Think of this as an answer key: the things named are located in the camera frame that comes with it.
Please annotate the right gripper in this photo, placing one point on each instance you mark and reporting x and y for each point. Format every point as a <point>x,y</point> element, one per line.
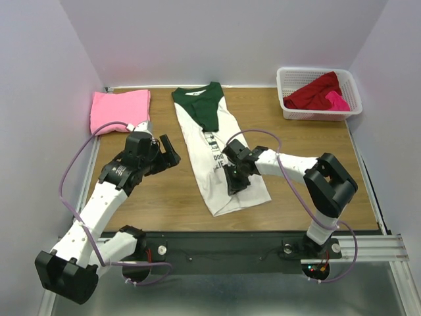
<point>233,185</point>

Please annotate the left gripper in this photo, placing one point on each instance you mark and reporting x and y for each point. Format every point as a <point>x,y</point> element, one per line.
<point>173,157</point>

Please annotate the white and green t-shirt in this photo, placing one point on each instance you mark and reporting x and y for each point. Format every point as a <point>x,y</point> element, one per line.
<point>207,125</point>

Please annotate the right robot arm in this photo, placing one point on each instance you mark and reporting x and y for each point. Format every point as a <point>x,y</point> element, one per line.
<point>330,186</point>

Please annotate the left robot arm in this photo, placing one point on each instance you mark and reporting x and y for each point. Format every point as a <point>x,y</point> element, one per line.
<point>74,265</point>

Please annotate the folded pink t-shirt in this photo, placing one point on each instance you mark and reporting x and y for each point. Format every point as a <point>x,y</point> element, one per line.
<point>129,108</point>

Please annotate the dark red t-shirt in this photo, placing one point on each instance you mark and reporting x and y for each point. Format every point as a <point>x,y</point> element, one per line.
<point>312,97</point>

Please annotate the white plastic basket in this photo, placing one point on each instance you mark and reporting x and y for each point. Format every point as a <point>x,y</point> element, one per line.
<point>290,79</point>

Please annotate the magenta t-shirt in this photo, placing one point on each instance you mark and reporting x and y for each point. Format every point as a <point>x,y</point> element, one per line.
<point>337,102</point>

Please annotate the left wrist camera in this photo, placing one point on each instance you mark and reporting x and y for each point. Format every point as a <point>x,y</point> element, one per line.
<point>145,126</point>

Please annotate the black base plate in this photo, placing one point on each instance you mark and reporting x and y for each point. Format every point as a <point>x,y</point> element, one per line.
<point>201,253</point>

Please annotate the aluminium frame rail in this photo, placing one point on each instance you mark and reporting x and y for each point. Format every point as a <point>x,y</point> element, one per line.
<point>373,249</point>

